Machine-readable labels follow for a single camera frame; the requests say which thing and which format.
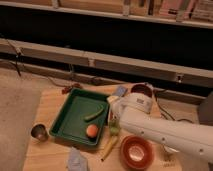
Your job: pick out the small metal cup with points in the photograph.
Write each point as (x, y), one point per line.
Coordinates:
(39, 132)

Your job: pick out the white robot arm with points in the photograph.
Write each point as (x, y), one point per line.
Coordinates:
(134, 115)

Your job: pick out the grey blue cloth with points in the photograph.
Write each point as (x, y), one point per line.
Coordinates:
(76, 161)

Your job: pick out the blue sponge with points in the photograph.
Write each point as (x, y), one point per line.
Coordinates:
(120, 91)

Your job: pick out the white cup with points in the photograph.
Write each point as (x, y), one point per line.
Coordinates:
(170, 150)

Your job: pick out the small green cup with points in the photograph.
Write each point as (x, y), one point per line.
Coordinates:
(114, 127)

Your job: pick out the green cucumber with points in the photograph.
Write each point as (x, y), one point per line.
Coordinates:
(94, 114)

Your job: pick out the orange red apple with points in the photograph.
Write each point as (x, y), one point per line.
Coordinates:
(92, 131)

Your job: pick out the green plastic tray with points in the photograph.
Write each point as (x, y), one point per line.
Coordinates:
(70, 125)

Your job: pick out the dark red grapes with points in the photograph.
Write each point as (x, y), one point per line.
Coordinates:
(69, 88)

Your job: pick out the red orange bowl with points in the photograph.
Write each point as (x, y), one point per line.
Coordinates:
(136, 153)

